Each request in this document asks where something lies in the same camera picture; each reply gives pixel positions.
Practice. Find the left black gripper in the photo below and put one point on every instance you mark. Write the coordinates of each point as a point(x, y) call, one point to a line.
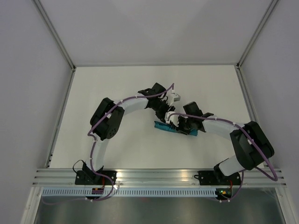
point(161, 115)

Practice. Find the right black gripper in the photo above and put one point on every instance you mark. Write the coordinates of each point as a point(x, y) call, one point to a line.
point(179, 128)

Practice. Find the teal cloth napkin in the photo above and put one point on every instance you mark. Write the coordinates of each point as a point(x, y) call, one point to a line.
point(166, 127)

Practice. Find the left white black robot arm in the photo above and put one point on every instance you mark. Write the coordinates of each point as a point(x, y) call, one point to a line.
point(107, 119)

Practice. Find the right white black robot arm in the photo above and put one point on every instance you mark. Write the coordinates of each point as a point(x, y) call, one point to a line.
point(250, 144)

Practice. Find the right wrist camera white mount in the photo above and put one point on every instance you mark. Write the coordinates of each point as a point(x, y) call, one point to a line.
point(171, 118)

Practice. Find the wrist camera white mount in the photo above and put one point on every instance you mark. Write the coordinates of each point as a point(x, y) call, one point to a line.
point(173, 97)
point(171, 118)

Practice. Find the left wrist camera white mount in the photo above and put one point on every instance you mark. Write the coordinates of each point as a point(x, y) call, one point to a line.
point(173, 97)

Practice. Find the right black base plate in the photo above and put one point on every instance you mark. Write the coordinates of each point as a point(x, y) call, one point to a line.
point(208, 178)

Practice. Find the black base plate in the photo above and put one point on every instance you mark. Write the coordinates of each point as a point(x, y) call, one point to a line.
point(208, 178)
point(92, 179)

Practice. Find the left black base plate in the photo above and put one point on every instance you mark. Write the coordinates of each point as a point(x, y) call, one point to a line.
point(92, 179)

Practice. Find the white slotted cable duct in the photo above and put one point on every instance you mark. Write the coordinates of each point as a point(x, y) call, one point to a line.
point(137, 192)

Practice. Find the aluminium mounting rail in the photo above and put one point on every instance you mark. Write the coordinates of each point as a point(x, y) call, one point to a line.
point(169, 178)

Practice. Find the left aluminium frame post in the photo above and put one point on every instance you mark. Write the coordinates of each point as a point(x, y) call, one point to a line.
point(47, 21)

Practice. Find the aluminium frame post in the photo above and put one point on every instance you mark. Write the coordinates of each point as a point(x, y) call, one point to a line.
point(47, 21)
point(266, 16)

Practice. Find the right aluminium frame post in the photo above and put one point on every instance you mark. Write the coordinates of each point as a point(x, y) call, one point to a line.
point(266, 16)

